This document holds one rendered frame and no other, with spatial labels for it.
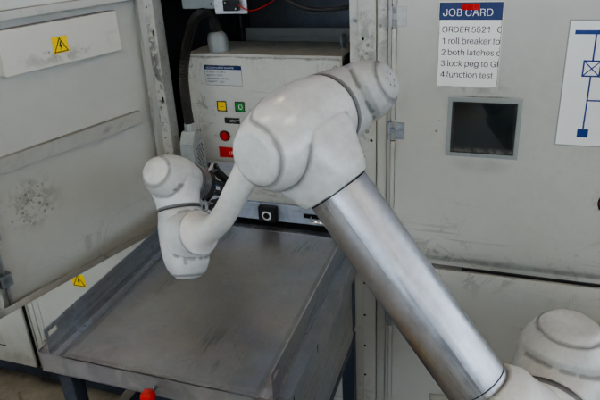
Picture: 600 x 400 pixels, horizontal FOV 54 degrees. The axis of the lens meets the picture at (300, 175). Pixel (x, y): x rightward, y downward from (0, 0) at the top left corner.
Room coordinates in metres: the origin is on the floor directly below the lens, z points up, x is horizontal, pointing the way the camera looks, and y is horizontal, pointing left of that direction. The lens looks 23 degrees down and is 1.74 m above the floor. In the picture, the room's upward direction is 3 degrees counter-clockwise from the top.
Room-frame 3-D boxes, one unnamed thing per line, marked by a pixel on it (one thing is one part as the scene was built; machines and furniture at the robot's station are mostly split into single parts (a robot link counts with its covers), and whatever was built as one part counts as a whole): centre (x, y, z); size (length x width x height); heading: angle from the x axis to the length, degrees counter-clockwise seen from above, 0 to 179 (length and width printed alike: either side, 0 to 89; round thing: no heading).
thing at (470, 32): (1.45, -0.43, 1.44); 0.15 x 0.01 x 0.21; 71
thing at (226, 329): (1.34, 0.23, 0.82); 0.68 x 0.62 x 0.06; 161
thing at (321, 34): (2.24, -0.09, 1.28); 0.58 x 0.02 x 0.19; 71
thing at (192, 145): (1.70, 0.32, 1.09); 0.08 x 0.05 x 0.17; 161
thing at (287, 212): (1.71, 0.09, 0.89); 0.54 x 0.05 x 0.06; 71
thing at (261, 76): (1.70, 0.10, 1.15); 0.48 x 0.01 x 0.48; 71
